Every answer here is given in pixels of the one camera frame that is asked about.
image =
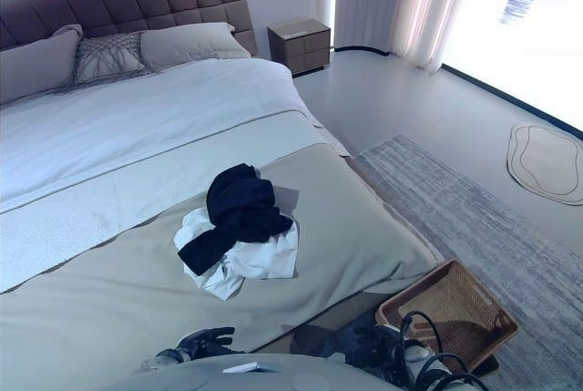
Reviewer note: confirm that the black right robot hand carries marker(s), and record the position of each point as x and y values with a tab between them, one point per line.
375	340

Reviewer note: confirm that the brown nightstand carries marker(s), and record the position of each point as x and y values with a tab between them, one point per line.
298	44

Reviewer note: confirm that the white garment with star print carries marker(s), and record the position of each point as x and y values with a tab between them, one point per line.
268	256

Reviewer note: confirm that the white duvet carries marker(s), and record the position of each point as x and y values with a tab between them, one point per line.
136	117

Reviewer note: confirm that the grey striped rug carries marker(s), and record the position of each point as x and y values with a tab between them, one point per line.
478	227

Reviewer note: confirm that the pale grey folded blanket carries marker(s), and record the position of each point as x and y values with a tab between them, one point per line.
136	199

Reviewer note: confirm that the beige bed throw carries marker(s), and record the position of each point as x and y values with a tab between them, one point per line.
341	227

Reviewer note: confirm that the grey robot torso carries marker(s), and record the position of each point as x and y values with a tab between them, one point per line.
273	382

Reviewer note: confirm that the black garment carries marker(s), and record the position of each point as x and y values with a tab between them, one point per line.
241	204

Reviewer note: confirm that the small white chest tab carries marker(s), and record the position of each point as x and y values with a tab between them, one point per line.
246	367

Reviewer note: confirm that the brown tufted headboard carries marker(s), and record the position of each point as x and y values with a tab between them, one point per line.
136	3

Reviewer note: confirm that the sheer pale curtain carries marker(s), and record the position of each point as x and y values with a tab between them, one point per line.
401	3

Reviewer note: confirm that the brown wicker basket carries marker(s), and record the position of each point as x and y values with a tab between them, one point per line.
455	309

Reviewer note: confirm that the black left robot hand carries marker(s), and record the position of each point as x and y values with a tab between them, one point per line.
205	340

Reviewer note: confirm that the grey patterned cushion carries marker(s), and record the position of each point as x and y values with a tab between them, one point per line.
107	56

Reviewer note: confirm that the beige pillow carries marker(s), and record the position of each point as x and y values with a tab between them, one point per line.
191	44
32	63

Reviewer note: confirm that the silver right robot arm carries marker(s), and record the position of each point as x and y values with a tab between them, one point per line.
416	354

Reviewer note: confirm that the small oval cream rug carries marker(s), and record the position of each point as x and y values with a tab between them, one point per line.
546	158

